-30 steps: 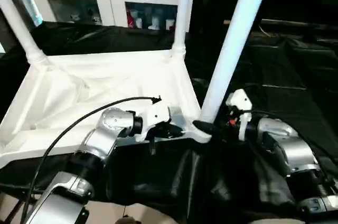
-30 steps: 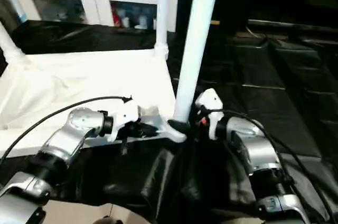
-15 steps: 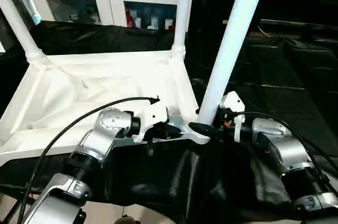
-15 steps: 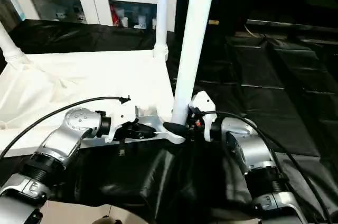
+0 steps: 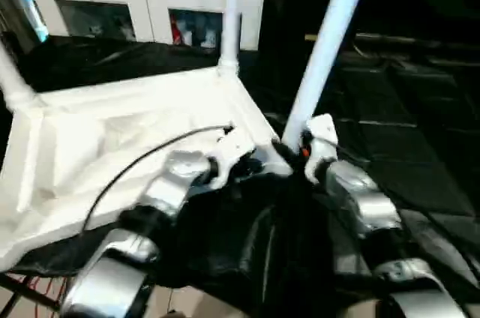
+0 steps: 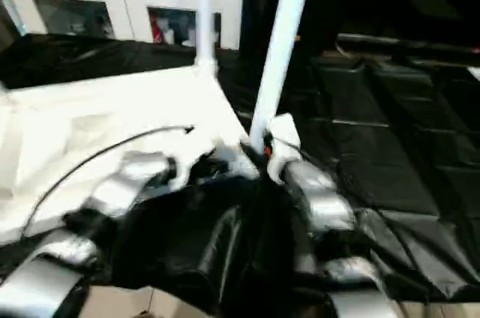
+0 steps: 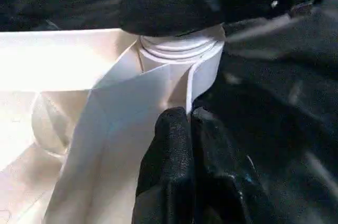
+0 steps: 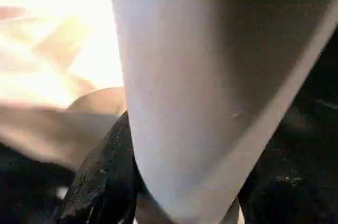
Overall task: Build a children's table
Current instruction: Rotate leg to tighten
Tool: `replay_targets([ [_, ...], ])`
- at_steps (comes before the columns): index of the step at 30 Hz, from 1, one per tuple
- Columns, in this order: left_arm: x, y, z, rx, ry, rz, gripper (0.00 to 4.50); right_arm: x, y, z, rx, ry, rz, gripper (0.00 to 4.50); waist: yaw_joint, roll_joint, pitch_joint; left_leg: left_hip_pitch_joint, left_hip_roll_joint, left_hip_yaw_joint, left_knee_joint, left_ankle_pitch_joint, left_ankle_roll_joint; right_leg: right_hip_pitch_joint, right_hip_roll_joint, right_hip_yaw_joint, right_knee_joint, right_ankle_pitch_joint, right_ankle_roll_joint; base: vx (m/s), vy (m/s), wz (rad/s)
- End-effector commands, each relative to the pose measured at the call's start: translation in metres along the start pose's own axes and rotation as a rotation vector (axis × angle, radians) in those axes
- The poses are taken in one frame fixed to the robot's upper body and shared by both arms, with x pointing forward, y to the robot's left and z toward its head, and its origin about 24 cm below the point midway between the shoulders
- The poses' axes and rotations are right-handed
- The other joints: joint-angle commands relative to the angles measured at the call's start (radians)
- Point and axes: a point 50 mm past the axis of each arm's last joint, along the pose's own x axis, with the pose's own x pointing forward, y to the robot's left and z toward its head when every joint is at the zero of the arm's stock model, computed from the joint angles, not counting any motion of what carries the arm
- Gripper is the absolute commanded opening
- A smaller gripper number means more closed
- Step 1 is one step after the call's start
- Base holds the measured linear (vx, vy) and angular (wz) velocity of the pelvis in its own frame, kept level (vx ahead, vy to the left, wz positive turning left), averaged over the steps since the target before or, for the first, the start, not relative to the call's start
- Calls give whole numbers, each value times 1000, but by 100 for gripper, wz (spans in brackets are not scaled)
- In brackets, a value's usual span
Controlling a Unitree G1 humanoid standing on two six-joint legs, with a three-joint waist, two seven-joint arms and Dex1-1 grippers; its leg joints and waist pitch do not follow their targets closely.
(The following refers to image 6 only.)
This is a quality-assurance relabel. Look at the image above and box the white plastic table leg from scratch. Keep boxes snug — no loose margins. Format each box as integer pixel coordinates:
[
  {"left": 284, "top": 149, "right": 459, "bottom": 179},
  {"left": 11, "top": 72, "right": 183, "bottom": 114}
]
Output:
[
  {"left": 247, "top": 0, "right": 318, "bottom": 156},
  {"left": 194, "top": 0, "right": 221, "bottom": 79}
]

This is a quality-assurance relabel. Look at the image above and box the white plastic table top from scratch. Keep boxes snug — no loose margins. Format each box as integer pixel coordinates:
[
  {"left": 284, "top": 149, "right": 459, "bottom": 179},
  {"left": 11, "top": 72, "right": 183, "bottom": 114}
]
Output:
[{"left": 0, "top": 58, "right": 263, "bottom": 247}]

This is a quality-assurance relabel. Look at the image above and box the black plastic mat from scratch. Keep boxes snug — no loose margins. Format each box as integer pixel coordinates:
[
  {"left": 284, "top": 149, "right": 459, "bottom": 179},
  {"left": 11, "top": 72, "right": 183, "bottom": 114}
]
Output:
[{"left": 0, "top": 31, "right": 480, "bottom": 304}]

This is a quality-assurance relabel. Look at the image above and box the black case with yellow label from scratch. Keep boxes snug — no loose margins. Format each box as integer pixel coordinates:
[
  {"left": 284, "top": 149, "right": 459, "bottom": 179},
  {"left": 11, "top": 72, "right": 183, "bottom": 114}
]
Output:
[{"left": 243, "top": 0, "right": 338, "bottom": 56}]

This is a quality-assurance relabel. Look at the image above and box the long grey metal bar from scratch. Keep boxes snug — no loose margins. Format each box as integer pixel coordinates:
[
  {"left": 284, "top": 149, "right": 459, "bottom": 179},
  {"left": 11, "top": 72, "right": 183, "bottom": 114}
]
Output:
[{"left": 337, "top": 32, "right": 480, "bottom": 53}]

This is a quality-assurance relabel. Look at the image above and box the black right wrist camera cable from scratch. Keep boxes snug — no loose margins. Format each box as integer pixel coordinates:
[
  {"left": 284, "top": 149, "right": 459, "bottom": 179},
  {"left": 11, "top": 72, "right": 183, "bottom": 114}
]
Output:
[{"left": 271, "top": 136, "right": 432, "bottom": 296}]

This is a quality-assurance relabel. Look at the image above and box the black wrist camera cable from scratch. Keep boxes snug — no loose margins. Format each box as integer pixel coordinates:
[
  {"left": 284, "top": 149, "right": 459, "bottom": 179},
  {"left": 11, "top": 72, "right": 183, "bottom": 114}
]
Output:
[
  {"left": 271, "top": 136, "right": 432, "bottom": 296},
  {"left": 20, "top": 124, "right": 196, "bottom": 239}
]

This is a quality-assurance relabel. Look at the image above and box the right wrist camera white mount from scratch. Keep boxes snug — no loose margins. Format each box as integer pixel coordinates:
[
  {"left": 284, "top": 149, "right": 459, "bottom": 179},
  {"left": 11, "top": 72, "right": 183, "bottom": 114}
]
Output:
[{"left": 268, "top": 113, "right": 303, "bottom": 184}]

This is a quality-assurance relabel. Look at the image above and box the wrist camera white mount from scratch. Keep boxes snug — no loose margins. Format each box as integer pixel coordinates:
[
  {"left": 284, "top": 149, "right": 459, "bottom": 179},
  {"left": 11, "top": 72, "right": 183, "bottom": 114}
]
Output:
[
  {"left": 157, "top": 133, "right": 215, "bottom": 190},
  {"left": 268, "top": 113, "right": 303, "bottom": 184}
]

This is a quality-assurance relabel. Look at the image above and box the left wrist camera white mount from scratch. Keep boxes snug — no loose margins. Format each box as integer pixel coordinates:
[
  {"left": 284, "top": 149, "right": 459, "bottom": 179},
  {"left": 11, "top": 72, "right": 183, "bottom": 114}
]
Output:
[{"left": 157, "top": 133, "right": 215, "bottom": 190}]

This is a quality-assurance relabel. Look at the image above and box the black left wrist camera cable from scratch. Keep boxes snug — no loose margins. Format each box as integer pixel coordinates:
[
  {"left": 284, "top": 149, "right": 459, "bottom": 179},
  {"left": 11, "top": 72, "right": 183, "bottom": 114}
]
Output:
[{"left": 20, "top": 124, "right": 196, "bottom": 239}]

